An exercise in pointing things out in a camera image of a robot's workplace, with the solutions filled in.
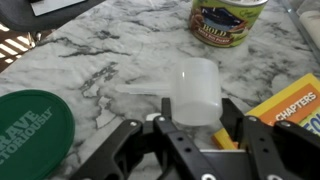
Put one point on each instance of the green plastic lid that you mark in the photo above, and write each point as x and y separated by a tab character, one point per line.
30	133

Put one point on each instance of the white paper sheet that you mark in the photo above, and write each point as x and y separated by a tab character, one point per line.
56	6

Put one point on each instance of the open green nut can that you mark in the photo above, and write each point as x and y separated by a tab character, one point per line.
223	23

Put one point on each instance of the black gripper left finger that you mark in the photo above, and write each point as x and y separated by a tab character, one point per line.
133	153

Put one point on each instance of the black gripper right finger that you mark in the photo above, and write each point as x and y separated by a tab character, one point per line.
276	150

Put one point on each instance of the dark grey chair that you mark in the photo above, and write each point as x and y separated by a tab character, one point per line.
16	16

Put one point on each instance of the clear condiment caddy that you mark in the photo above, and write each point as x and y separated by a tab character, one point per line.
310	6

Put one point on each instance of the clear plastic measuring spoon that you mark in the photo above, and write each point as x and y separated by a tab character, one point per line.
196	90

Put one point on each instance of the yellow dog chapter book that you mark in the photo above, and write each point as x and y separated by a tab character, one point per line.
293	106

